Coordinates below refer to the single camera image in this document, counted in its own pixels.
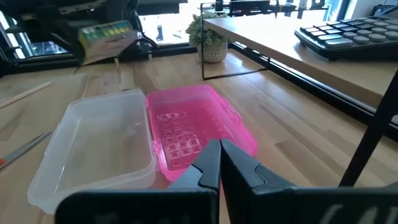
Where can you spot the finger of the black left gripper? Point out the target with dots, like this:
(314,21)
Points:
(74,46)

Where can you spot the wooden shelf black metal frame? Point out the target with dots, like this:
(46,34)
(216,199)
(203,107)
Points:
(280,40)

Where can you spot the clear pencil box pink lid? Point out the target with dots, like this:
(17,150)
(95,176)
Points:
(102,143)

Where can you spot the black calculator grey keys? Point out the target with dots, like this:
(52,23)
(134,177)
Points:
(339,43)

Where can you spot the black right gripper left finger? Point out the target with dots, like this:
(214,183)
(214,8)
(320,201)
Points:
(199,205)

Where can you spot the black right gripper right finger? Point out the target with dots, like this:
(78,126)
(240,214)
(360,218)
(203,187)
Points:
(267,205)

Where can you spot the flat wooden ruler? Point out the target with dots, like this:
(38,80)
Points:
(28,93)

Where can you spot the green yellow crayon box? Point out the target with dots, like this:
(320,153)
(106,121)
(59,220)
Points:
(105,43)

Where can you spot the green plant in patterned pot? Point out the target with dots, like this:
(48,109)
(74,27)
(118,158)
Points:
(213,51)

